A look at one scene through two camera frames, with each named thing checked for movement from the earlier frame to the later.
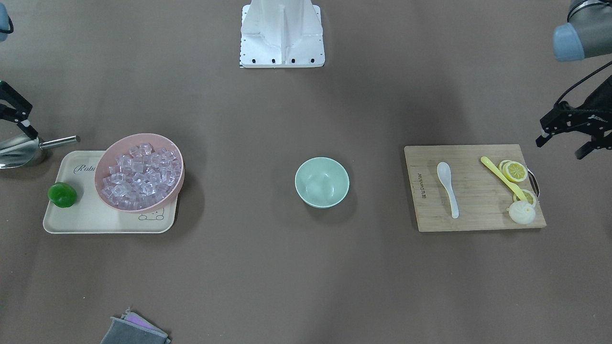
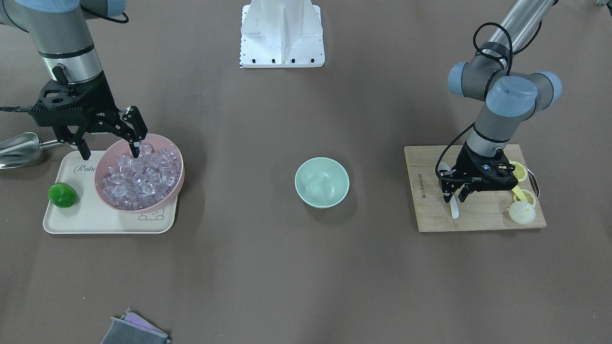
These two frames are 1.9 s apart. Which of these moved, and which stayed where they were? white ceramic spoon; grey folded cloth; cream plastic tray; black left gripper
Moved: black left gripper
Stayed: white ceramic spoon; grey folded cloth; cream plastic tray
